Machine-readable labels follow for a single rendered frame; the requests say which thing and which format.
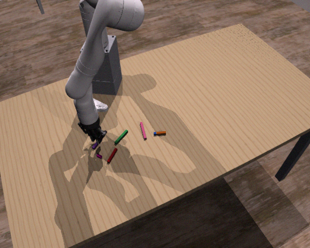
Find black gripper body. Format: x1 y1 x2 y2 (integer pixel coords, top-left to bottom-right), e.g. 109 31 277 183
80 117 101 134

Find green rod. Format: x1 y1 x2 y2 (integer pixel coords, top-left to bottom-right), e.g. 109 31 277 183
115 130 128 144

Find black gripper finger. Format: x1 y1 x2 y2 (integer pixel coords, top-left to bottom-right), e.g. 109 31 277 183
78 122 95 142
91 128 107 145

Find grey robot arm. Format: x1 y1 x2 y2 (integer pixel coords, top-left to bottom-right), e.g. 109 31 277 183
65 0 145 125

